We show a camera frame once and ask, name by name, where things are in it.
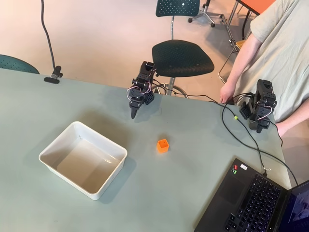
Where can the orange table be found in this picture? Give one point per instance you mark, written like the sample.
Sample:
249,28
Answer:
260,4

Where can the person's left hand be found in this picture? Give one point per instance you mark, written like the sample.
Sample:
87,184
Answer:
281,129

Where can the person's right hand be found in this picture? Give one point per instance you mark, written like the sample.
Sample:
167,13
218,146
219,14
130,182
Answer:
227,94

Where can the black perforated table clamp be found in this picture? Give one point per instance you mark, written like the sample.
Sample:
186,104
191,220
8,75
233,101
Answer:
149,98
244,111

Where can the yellow seat metal chair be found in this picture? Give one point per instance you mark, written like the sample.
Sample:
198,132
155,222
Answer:
241,44

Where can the silver office chair base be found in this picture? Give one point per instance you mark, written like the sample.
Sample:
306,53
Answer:
205,15

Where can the person's beige t-shirt torso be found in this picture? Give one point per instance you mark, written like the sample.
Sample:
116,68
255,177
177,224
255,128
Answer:
285,55

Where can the green perforated chair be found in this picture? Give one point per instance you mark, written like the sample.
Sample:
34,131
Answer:
181,58
14,63

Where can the small orange cube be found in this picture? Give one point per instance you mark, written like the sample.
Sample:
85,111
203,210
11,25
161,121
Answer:
162,147

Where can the person's bare left forearm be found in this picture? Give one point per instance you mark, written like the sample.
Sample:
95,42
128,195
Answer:
297,113

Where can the black leader arm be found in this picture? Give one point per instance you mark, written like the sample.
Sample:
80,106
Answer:
263,106

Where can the white plastic bin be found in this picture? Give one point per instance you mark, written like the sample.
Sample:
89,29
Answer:
83,166

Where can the black laptop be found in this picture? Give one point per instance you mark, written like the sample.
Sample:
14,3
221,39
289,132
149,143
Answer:
248,203

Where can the black gooseneck clamp mount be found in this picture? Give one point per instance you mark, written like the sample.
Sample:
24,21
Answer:
49,46

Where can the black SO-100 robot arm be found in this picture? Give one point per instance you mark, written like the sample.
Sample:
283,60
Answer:
144,77

